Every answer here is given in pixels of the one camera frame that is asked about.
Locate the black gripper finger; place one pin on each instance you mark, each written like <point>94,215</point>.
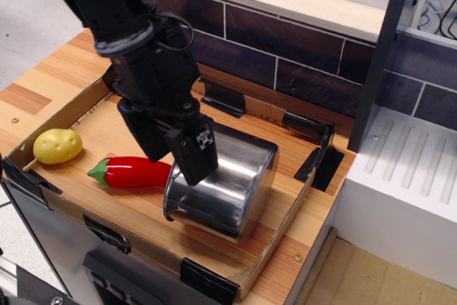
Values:
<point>144,129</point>
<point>193,145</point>

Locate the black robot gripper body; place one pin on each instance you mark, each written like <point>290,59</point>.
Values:
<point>155,66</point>

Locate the shiny metal pot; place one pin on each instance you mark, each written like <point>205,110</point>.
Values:
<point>229,202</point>

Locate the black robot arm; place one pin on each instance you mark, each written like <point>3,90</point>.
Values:
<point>99,17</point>

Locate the taped cardboard fence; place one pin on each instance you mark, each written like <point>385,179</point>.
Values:
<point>71,214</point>

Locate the red toy chili pepper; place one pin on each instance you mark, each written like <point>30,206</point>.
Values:
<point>130,172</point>

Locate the yellow toy potato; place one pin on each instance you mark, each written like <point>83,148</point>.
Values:
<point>56,146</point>

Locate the black toy oven front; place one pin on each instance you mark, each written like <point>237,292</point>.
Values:
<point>114,288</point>

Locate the white toy sink drainboard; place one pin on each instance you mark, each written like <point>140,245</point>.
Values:
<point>399,198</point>

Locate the dark grey shelf post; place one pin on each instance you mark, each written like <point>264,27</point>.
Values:
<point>367,107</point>

